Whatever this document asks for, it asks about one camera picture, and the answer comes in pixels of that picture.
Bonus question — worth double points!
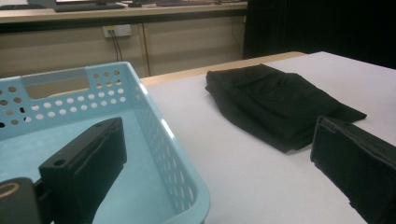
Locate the black wall cable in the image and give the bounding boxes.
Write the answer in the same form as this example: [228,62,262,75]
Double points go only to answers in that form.
[113,30,124,63]
[109,30,120,63]

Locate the white table cover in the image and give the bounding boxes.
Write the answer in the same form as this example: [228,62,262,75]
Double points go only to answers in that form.
[144,50,396,224]

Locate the black keyboard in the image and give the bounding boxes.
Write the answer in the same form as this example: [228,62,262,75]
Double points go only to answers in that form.
[27,0,126,13]

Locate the black pants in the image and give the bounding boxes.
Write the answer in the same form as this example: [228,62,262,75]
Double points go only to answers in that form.
[205,63,368,154]

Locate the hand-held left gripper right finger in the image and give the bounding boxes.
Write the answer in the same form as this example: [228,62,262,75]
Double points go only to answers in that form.
[310,115,396,224]

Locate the black curtain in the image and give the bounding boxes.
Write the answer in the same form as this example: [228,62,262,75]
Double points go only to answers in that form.
[242,0,396,70]

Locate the long wooden desk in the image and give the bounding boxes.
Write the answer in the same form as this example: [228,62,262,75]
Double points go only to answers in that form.
[0,1,248,35]

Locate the light blue plastic basket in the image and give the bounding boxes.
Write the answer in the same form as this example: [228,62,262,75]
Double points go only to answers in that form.
[0,61,212,224]

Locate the white wall socket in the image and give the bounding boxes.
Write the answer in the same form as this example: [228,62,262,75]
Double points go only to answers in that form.
[102,23,133,39]

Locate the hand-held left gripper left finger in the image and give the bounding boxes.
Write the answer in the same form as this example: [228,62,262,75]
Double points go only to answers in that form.
[38,117,128,224]

